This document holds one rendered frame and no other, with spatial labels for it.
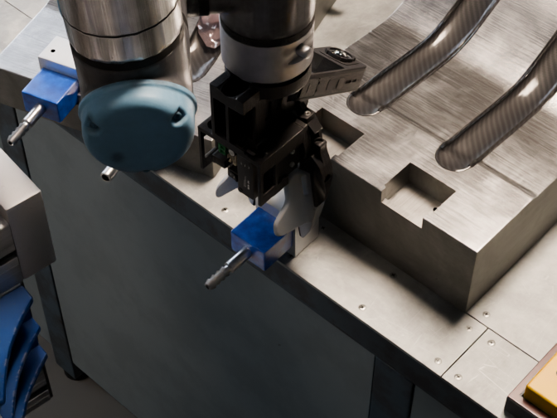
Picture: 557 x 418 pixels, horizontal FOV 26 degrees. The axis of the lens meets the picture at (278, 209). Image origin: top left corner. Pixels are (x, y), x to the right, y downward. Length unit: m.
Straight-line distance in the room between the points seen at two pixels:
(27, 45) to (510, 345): 0.59
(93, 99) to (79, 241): 0.88
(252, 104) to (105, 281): 0.74
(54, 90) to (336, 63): 0.32
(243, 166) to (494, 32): 0.36
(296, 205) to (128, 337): 0.70
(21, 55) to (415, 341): 0.51
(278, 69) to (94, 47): 0.23
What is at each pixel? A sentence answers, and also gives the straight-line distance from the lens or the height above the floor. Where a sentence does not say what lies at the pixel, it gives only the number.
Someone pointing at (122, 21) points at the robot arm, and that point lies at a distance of 0.74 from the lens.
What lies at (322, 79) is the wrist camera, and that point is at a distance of 1.02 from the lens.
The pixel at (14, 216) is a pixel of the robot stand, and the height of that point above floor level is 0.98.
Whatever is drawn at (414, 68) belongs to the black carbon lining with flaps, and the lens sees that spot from 1.23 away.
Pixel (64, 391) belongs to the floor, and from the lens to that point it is 2.05.
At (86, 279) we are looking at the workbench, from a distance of 1.71.
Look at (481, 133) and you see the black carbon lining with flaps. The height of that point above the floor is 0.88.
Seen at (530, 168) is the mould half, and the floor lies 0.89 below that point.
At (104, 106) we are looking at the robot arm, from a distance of 0.77.
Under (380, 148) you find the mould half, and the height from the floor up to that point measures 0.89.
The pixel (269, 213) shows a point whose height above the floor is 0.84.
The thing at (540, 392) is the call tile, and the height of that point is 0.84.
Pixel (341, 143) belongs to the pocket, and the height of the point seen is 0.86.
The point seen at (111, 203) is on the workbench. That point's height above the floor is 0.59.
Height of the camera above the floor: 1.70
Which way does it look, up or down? 49 degrees down
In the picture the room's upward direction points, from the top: straight up
